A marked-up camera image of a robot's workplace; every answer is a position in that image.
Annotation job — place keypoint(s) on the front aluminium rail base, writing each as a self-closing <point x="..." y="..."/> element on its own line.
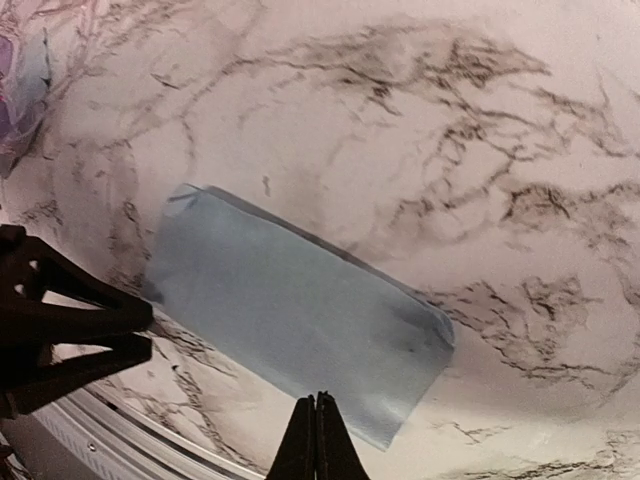
<point x="90" y="431"/>

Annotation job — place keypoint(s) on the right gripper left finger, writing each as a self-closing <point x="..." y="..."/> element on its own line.
<point x="295" y="457"/>

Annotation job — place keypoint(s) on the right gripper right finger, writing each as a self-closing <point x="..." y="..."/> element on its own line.
<point x="336" y="457"/>

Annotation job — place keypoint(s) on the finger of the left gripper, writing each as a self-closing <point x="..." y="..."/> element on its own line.
<point x="30" y="379"/>
<point x="46" y="298"/>

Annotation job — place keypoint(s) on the clear purple lens sunglasses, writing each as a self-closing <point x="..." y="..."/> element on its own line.
<point x="18" y="117"/>

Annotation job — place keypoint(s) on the blue cleaning cloth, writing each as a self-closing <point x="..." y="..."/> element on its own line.
<point x="297" y="311"/>
<point x="34" y="70"/>

